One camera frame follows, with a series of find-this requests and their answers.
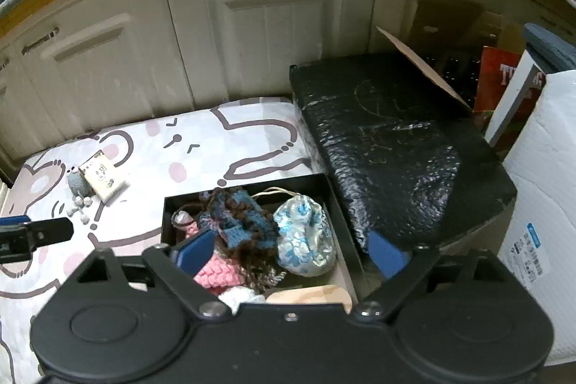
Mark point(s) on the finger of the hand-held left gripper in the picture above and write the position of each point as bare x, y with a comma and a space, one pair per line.
51, 231
13, 220

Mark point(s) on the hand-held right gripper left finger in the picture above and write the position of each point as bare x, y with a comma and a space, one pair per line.
195, 251

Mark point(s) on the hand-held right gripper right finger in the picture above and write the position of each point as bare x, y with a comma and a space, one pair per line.
387, 254

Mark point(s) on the pink crochet toy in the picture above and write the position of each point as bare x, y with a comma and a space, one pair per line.
216, 271

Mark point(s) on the brown blue crochet piece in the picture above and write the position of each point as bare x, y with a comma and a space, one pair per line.
243, 226

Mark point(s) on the black cardboard box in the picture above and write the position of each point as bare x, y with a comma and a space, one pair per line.
339, 222

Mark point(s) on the blue floral fabric pouch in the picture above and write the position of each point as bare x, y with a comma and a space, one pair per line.
301, 240

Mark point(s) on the grey crochet toy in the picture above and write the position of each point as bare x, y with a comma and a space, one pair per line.
77, 185

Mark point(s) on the white yarn bundle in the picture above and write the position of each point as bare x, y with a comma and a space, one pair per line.
238, 297

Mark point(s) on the yellow tissue packet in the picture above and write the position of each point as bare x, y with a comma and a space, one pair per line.
103, 179

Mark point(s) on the printed blanket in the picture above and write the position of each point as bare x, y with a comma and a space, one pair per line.
148, 159

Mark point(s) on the black wrapped package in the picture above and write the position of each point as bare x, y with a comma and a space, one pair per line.
396, 150

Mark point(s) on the white labelled carton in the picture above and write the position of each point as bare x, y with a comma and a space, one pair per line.
549, 208

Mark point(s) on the cream cabinet door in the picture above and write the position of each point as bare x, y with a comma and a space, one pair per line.
432, 10
270, 28
103, 64

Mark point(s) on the open brown cardboard carton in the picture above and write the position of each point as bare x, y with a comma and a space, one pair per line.
427, 69

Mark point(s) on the white flat board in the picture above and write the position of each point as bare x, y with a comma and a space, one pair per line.
517, 105

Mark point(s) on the red box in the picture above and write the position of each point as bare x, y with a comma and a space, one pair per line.
504, 82

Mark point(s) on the grey-blue lid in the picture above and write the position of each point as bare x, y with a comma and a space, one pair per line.
551, 44

